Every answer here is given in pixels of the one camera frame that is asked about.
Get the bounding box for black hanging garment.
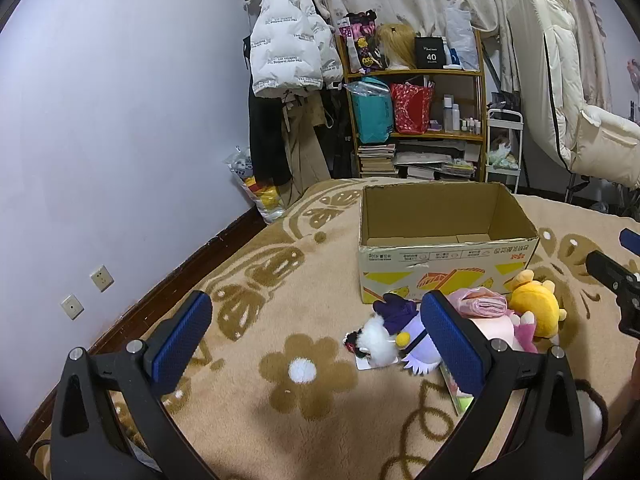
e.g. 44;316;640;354
324;85;361;181

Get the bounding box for yellow plush toy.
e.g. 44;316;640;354
507;270;568;338

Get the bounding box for clear bag of toys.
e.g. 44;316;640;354
223;146;286;225

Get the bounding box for white plastic bag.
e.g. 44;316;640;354
445;6;481;72

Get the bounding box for wall socket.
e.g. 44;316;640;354
61;294;84;321
90;265;115;292

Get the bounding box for stack of books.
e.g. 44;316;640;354
356;143;398;179

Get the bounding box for pile of magazines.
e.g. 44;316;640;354
395;140;481;182

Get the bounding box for pink fluffy cloth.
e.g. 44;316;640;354
445;287;508;321

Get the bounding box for purple white plush toy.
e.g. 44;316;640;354
372;294;443;377

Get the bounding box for cardboard box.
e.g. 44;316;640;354
357;181;541;306

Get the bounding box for black box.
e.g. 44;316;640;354
414;36;447;68

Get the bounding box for white recliner chair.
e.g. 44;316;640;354
507;0;640;206

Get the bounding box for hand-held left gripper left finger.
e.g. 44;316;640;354
50;290;221;480

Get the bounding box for pink black accessories pack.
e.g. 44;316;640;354
340;10;386;73

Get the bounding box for beige pants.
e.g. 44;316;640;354
279;92;333;207

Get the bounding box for teal bag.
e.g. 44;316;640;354
350;77;393;145

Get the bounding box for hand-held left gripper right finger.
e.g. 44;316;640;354
415;289;586;480

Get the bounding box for black coat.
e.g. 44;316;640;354
246;35;293;187

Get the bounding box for white puffer jacket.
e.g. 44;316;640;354
249;0;345;100

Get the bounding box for white fluffy plush toy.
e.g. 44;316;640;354
342;312;401;365

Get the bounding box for red bag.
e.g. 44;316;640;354
390;82;435;135

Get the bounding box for blonde wig head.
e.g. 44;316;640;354
376;22;417;70

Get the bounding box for white metal cart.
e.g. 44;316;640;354
486;108;524;196

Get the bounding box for green card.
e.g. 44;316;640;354
439;362;476;417

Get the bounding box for wooden shelf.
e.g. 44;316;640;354
335;27;488;183

